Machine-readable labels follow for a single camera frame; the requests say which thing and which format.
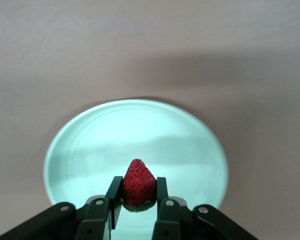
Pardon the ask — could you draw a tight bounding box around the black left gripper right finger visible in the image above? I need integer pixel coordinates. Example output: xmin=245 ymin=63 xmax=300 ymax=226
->
xmin=152 ymin=176 xmax=260 ymax=240

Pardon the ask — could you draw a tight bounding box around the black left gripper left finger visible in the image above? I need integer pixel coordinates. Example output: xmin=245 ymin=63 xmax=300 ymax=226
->
xmin=0 ymin=176 xmax=124 ymax=240

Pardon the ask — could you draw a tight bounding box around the red strawberry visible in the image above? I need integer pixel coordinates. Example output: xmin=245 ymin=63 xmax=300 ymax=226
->
xmin=121 ymin=158 xmax=158 ymax=213

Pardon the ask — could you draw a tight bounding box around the mint green round plate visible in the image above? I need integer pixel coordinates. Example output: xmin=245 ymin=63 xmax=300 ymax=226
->
xmin=43 ymin=99 xmax=229 ymax=240

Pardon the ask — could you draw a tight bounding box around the brown table cloth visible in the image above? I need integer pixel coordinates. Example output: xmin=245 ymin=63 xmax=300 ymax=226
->
xmin=0 ymin=0 xmax=300 ymax=240

